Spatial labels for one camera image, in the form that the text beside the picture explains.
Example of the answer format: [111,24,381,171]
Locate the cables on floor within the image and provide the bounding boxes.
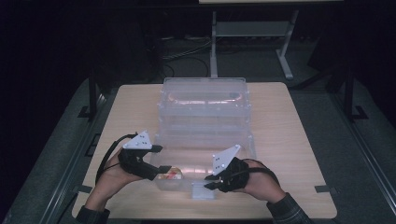
[160,36,213,79]

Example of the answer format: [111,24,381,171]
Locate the grey metal stand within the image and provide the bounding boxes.
[209,10,300,80]

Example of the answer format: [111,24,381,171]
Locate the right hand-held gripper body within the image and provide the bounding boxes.
[212,144,250,192]

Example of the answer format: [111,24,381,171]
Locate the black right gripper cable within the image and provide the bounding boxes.
[242,158,281,186]

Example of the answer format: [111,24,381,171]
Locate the black upright post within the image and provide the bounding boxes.
[344,68,370,122]
[78,69,98,121]

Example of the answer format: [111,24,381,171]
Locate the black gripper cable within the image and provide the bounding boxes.
[242,158,281,186]
[94,133,138,185]

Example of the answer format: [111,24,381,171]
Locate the clear plastic storage box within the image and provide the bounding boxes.
[150,77,258,201]

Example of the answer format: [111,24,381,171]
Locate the aluminium floor rail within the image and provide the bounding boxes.
[38,92,120,224]
[330,92,396,216]

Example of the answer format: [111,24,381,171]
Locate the person's right hand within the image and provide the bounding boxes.
[239,160,286,204]

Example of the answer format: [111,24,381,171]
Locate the person's left hand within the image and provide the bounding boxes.
[92,148,146,202]

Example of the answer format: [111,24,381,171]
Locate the small orange item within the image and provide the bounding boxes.
[158,166,184,181]

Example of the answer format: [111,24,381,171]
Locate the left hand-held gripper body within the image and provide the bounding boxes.
[117,130,160,182]

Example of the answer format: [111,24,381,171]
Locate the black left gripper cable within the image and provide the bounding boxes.
[94,133,138,185]

